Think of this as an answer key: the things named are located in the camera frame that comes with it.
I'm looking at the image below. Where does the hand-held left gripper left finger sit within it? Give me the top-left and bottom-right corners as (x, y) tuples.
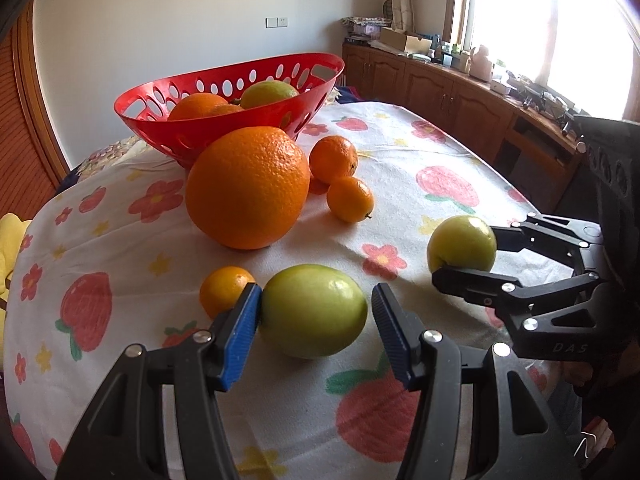
(55, 282), (263, 480)

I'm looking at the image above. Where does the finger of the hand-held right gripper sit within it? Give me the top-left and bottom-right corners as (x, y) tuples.
(490, 214), (608, 266)
(431, 266), (608, 320)

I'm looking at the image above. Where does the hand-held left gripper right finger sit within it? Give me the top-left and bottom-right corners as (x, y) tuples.
(371, 282), (583, 480)

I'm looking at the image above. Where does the green apple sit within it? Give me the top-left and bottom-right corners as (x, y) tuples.
(426, 215), (497, 273)
(260, 264), (369, 359)

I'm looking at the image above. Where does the small tangerine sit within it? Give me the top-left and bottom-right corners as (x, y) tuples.
(327, 176), (375, 223)
(199, 266), (257, 320)

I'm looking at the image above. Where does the large orange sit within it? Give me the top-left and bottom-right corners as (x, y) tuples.
(186, 126), (312, 251)
(167, 92), (243, 122)

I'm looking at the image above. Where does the red perforated plastic basket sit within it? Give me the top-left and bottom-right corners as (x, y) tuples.
(113, 52), (346, 170)

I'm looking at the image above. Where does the yellow pear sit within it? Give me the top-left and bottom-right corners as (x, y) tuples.
(239, 80), (301, 109)

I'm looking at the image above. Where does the black metal gadget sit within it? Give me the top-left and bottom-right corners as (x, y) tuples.
(550, 100), (583, 136)
(515, 82), (551, 111)

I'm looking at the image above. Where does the white strawberry flower tablecloth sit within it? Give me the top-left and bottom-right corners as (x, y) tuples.
(2, 101), (566, 480)

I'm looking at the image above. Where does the white plastic bottle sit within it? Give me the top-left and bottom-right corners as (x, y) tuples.
(470, 45), (496, 82)

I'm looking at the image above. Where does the wooden cabinet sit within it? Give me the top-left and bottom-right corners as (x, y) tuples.
(342, 40), (596, 216)

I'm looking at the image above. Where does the window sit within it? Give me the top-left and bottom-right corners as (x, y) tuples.
(445, 0), (640, 123)

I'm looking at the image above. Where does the cardboard box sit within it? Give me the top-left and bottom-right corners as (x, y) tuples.
(380, 27), (432, 56)

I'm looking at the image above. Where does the yellow plush toy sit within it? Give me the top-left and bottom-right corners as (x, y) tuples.
(0, 212), (32, 311)

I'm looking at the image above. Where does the wooden louvred wardrobe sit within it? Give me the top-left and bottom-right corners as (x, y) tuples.
(0, 5), (71, 211)

